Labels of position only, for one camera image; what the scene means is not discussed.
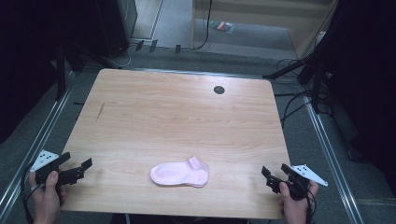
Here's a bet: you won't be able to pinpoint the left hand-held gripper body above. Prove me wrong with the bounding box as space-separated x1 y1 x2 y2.
29 149 86 191

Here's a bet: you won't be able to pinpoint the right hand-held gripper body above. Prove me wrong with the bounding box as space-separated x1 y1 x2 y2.
265 163 329 202

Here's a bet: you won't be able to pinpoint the person's right hand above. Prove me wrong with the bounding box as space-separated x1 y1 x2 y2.
277 180 320 224

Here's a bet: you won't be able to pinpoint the person's left hand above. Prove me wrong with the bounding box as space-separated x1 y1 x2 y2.
28 170 68 224

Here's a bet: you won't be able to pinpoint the black upright stand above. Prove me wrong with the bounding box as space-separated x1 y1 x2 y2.
55 41 68 101

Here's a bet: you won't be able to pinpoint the black tripod stand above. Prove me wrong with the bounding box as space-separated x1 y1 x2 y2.
262 31 335 115

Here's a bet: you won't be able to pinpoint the dark cabinet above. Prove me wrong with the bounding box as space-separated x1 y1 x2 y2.
94 0 138 59

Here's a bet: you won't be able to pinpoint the colourful packet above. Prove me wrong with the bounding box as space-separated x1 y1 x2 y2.
208 20 234 35

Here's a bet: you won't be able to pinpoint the long metal floor rail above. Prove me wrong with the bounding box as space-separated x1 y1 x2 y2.
0 70 77 216
302 94 366 224

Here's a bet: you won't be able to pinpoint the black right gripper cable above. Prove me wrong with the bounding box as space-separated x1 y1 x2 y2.
305 182 318 224

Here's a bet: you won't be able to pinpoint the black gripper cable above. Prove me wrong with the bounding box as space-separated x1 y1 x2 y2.
305 182 318 224
20 161 36 224

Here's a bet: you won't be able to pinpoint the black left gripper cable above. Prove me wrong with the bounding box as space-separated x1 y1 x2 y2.
20 161 36 224

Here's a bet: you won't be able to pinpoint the black floor cables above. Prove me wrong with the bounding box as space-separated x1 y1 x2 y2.
274 57 332 129

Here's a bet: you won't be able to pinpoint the white floor cable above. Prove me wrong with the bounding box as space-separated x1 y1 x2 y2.
106 43 138 69

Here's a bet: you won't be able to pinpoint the black hanging cable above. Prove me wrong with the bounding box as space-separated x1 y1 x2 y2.
190 0 214 51

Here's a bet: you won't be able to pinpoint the light wooden panel frame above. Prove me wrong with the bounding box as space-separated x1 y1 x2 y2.
190 0 341 60

